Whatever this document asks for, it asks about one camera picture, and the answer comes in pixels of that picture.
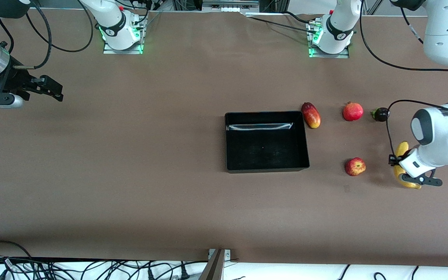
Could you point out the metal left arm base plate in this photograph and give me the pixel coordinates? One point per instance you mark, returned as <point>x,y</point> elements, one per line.
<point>340,56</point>

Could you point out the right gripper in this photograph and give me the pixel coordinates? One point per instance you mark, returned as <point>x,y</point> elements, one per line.
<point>17,82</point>

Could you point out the red yellow apple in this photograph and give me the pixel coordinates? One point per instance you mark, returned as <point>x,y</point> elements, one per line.
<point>355,167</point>

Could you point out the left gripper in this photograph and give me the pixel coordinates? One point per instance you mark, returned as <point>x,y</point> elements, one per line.
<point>394,160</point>

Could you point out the red pomegranate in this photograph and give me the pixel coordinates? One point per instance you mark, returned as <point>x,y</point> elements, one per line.
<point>353,112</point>

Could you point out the black rectangular plastic tray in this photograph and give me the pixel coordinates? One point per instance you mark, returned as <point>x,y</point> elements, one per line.
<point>266,151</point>

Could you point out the red yellow mango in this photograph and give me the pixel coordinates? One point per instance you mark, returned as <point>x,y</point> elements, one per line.
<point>310,115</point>

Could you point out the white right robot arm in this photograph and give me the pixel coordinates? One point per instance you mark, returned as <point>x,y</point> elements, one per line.
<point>109,15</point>

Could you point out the yellow banana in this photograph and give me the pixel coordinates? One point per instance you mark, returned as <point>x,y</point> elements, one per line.
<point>402,148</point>

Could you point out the grey power strip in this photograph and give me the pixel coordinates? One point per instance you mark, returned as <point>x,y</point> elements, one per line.
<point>230,7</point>

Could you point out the dark purple mangosteen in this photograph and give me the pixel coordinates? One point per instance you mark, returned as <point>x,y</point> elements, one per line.
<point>381,114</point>

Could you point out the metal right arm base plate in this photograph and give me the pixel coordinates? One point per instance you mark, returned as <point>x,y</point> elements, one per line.
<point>109,50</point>

